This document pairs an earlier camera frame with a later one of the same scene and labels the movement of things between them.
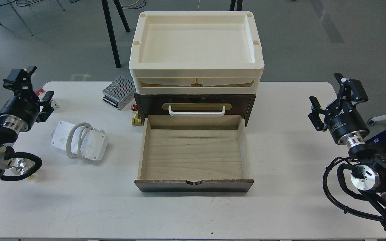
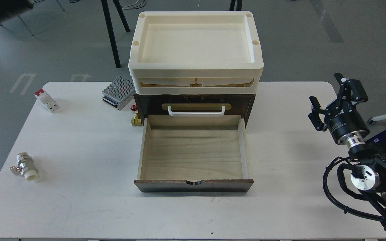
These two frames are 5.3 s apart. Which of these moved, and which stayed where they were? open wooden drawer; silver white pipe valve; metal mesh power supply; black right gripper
Moved: silver white pipe valve
Stayed: black right gripper; open wooden drawer; metal mesh power supply
